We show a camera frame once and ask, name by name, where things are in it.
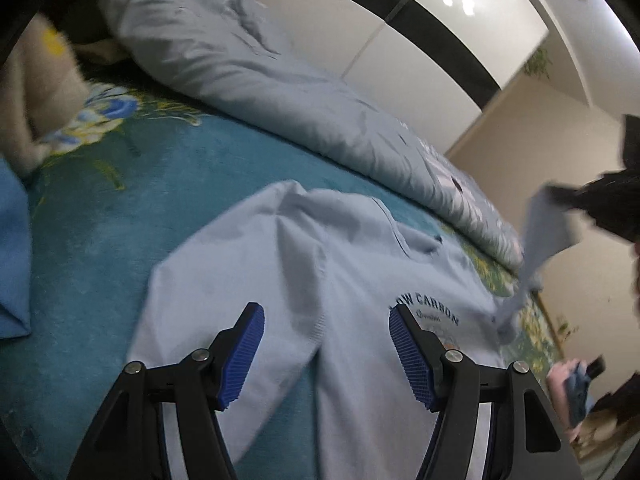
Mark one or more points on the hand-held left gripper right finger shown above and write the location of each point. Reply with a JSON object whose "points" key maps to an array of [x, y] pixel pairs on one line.
{"points": [[410, 360]]}

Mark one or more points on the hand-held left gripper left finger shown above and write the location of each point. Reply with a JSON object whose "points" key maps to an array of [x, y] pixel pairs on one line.
{"points": [[242, 355]]}

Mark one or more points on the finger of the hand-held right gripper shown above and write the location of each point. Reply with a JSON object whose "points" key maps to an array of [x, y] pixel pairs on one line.
{"points": [[565, 195]]}

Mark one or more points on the light blue t-shirt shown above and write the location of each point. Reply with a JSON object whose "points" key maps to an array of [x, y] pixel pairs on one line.
{"points": [[325, 260]]}

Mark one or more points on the black cylindrical object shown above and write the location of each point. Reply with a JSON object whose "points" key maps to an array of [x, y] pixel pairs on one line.
{"points": [[596, 365]]}

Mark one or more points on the teal floral bed sheet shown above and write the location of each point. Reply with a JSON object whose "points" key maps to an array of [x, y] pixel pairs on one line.
{"points": [[150, 185]]}

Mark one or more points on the white wardrobe with black stripe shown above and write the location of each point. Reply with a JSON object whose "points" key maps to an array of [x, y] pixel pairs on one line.
{"points": [[425, 60]]}

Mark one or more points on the dark cloth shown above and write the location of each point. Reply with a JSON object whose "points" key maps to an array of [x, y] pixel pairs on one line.
{"points": [[625, 395]]}

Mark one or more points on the blue floral quilt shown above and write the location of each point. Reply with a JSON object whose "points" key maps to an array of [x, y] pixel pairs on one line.
{"points": [[225, 60]]}

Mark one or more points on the beige plush pillow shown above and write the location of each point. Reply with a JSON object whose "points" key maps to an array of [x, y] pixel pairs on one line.
{"points": [[35, 95]]}

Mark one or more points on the wooden bed rail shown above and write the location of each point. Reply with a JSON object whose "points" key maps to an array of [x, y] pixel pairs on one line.
{"points": [[550, 325]]}

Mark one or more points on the green plant wall sticker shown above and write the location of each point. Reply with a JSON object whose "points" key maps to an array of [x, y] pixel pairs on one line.
{"points": [[537, 62]]}

